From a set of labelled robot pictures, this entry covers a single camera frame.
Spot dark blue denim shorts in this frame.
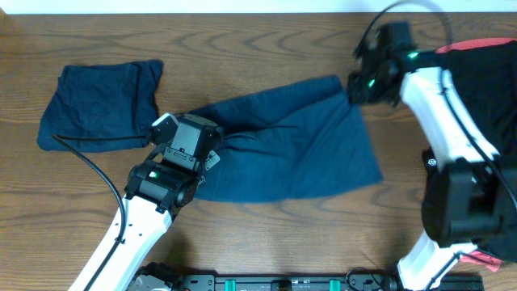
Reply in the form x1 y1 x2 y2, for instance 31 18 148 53
192 75 383 203

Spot dark blue garment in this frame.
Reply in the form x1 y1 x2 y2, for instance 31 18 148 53
36 60 163 153

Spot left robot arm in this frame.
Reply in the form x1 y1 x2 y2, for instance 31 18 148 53
71 113 224 290

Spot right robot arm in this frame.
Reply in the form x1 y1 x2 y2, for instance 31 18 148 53
348 22 516 290

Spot black garment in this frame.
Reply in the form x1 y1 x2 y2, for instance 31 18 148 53
422 40 517 262

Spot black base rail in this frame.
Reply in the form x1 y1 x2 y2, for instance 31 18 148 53
132 262 485 291

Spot left black cable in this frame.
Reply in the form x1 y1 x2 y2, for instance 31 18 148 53
50 133 153 291

